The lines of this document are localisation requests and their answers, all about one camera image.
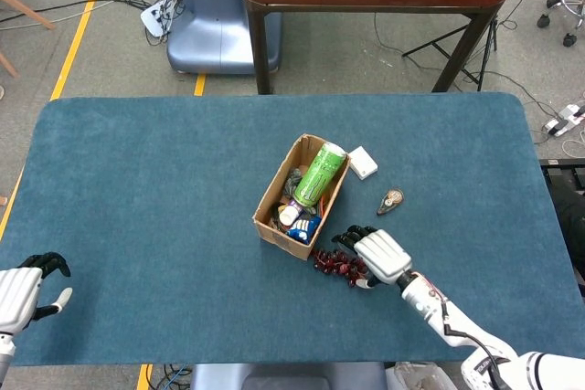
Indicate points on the white rectangular pack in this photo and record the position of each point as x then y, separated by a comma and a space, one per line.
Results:
363, 162

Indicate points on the translucent plastic container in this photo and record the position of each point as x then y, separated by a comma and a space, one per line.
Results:
425, 378

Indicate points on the short wooden leg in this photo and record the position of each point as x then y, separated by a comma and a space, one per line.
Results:
8, 65

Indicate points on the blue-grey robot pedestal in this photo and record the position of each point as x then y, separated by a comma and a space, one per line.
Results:
215, 38

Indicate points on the blue felt table cover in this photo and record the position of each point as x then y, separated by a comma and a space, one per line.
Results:
160, 203

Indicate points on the white power strip red switches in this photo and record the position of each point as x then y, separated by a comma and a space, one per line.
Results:
564, 118

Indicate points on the long slanted wooden leg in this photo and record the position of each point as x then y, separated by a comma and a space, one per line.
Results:
27, 10

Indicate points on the grey striped sock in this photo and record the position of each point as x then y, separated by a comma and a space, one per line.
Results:
292, 184

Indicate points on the grey-blue robot torso base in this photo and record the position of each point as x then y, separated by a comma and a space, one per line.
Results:
283, 378

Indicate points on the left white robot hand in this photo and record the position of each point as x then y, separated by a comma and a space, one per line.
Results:
16, 294

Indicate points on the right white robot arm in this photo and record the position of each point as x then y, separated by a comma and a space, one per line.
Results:
425, 303

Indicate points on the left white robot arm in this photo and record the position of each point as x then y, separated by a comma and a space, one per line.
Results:
5, 353

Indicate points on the black equipment frame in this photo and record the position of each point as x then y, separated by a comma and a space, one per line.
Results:
571, 225

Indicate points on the open cardboard box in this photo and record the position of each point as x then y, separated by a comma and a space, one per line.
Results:
279, 239

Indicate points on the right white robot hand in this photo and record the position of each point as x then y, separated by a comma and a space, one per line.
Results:
381, 257

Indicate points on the blue snack packet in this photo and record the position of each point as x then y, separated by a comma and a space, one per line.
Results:
301, 228

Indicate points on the brown correction tape dispenser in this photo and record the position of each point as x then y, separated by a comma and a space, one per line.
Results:
390, 202

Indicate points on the white power strip with plugs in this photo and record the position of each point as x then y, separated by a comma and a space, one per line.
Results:
155, 15

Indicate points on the green energy drink can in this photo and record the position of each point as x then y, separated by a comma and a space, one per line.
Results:
317, 175

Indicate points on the small white bottle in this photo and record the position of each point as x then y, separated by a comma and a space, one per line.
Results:
289, 214

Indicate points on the chrome stool with casters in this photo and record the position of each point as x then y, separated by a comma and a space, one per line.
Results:
573, 2

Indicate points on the black folding tripod stand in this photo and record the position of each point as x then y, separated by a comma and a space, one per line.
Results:
484, 61

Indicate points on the red grape bunch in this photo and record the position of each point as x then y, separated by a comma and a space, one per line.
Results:
329, 264

